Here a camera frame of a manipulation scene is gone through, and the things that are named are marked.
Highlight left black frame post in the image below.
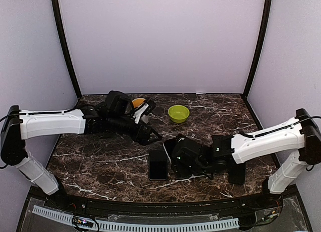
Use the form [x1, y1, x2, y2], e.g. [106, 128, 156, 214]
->
[51, 0, 82, 99]

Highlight right black frame post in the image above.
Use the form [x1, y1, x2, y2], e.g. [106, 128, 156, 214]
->
[242, 0, 272, 100]

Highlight black frame post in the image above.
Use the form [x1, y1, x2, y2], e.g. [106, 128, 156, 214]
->
[51, 0, 82, 99]
[242, 0, 272, 100]

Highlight black phone case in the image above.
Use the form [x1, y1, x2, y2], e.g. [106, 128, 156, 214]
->
[148, 150, 169, 182]

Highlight green bowl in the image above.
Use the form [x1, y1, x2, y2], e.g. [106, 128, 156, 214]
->
[168, 105, 190, 123]

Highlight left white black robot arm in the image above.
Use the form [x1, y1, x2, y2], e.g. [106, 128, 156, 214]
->
[1, 91, 162, 210]

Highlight white mug orange inside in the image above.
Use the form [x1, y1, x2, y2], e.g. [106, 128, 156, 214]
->
[132, 98, 145, 108]

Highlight white slotted cable duct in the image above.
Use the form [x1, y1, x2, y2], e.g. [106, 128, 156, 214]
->
[32, 205, 240, 231]

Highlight black phone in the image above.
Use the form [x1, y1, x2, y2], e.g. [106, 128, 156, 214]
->
[228, 163, 246, 186]
[163, 138, 176, 163]

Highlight black phone under lavender case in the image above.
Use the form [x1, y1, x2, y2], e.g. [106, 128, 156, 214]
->
[228, 163, 246, 186]

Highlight black front table rail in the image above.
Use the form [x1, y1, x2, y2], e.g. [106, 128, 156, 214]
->
[46, 194, 283, 220]

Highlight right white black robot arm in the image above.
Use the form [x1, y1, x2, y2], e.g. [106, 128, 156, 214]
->
[163, 108, 320, 209]

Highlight small circuit board with leds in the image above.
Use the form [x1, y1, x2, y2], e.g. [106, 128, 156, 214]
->
[72, 216, 94, 228]

